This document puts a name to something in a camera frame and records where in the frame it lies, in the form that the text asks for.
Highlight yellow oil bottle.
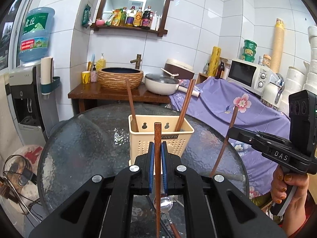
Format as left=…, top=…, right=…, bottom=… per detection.
left=119, top=7, right=127, bottom=26

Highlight white microwave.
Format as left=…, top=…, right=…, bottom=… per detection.
left=226, top=59, right=275, bottom=96

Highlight steel spoon with wooden handle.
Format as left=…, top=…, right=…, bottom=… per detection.
left=154, top=195, right=183, bottom=238

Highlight black chopstick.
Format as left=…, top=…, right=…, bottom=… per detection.
left=146, top=196, right=172, bottom=238

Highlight yellow soap dispenser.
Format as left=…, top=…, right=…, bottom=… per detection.
left=96, top=53, right=106, bottom=71

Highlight white round object red mark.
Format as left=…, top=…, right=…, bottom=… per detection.
left=5, top=145, right=47, bottom=204

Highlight brown wooden chopstick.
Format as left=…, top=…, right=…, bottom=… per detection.
left=125, top=79, right=139, bottom=132
left=210, top=107, right=239, bottom=178
left=177, top=79, right=197, bottom=131
left=154, top=122, right=162, bottom=238
left=174, top=79, right=194, bottom=131

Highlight white water dispenser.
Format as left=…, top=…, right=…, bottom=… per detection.
left=9, top=64, right=46, bottom=145

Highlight teal cup holder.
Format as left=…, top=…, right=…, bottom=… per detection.
left=41, top=76, right=60, bottom=96

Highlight dark soy sauce bottle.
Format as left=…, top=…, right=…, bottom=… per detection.
left=142, top=6, right=153, bottom=29

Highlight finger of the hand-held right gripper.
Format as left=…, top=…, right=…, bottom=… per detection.
left=227, top=126, right=263, bottom=147

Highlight small wooden box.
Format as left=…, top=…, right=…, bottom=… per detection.
left=198, top=72, right=211, bottom=85

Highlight cream plastic utensil holder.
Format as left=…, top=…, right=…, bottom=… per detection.
left=128, top=114, right=195, bottom=165

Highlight purple floral cloth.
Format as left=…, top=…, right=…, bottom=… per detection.
left=170, top=77, right=291, bottom=199

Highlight yellow seasoning packet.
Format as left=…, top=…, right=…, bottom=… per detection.
left=106, top=10, right=120, bottom=26

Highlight purple label bottle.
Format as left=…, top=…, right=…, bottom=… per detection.
left=126, top=6, right=135, bottom=27

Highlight round glass table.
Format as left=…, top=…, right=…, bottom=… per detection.
left=37, top=103, right=249, bottom=238

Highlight bronze faucet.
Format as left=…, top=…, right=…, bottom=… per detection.
left=130, top=54, right=143, bottom=70

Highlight woven basin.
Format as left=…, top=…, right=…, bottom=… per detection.
left=97, top=67, right=144, bottom=91

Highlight wood-framed mirror shelf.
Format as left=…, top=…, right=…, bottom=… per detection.
left=90, top=0, right=175, bottom=37

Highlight white rice paddle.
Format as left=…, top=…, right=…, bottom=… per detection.
left=161, top=67, right=179, bottom=77

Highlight white electric kettle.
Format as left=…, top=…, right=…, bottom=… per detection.
left=261, top=73, right=285, bottom=109

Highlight blue water jug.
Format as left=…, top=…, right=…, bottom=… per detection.
left=18, top=7, right=55, bottom=63

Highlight black cable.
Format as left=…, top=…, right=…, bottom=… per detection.
left=2, top=155, right=42, bottom=216

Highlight green packet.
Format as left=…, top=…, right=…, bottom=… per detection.
left=82, top=4, right=93, bottom=28

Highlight person's right hand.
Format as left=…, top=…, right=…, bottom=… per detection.
left=271, top=165, right=314, bottom=237

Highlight brown wooden piece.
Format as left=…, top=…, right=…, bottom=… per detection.
left=0, top=177, right=11, bottom=199

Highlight brown sauce bottle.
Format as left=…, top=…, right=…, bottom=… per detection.
left=134, top=7, right=143, bottom=28

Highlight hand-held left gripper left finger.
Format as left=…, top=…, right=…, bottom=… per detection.
left=28, top=141, right=156, bottom=238

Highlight white pan with glass lid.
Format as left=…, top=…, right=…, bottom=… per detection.
left=144, top=73, right=201, bottom=97

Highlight brown glass bottle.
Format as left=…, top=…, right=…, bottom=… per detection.
left=215, top=60, right=225, bottom=79

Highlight white paper cup tube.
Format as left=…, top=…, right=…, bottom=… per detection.
left=40, top=57, right=54, bottom=85

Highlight window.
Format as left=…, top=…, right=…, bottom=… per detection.
left=0, top=0, right=32, bottom=72

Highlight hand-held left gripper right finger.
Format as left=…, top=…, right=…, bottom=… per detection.
left=161, top=141, right=289, bottom=238

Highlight yellow wrap roll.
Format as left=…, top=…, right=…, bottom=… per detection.
left=207, top=46, right=221, bottom=77

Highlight brown and white rice cooker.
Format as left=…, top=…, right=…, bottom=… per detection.
left=165, top=58, right=195, bottom=80

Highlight tall stack of paper cups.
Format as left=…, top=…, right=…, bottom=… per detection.
left=269, top=18, right=285, bottom=73

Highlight wooden counter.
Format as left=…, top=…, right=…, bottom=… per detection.
left=68, top=82, right=171, bottom=113

